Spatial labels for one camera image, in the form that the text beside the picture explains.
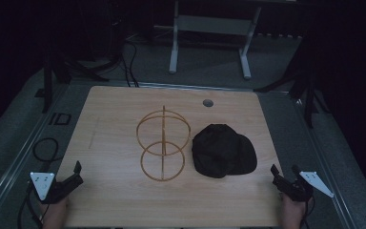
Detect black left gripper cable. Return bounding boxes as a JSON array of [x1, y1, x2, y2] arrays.
[[16, 181, 44, 229]]

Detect white metal stand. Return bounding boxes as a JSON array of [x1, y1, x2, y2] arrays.
[[168, 0, 263, 80]]

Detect person's right hand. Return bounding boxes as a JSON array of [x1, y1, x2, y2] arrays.
[[279, 192, 315, 229]]

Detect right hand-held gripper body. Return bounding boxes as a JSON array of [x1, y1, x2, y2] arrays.
[[272, 171, 335, 202]]

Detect black cap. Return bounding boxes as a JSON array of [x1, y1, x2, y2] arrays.
[[191, 123, 258, 179]]

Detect black floor cables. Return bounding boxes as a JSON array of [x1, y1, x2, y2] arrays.
[[119, 32, 140, 88]]

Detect wooden ring hat rack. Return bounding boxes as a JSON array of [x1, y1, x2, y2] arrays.
[[135, 105, 192, 182]]

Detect black tripod stand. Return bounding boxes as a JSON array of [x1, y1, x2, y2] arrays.
[[254, 34, 332, 129], [34, 18, 123, 114]]

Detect black looped floor cable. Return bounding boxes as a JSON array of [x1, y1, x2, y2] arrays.
[[31, 136, 65, 164]]

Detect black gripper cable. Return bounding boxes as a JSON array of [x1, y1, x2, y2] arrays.
[[299, 196, 316, 229], [16, 181, 44, 229]]

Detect person's left hand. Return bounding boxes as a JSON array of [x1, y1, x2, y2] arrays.
[[40, 196, 70, 229]]

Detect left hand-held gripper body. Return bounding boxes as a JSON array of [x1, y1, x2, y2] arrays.
[[30, 172, 74, 205]]

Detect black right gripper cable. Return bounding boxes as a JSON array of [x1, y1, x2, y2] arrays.
[[299, 196, 316, 229]]

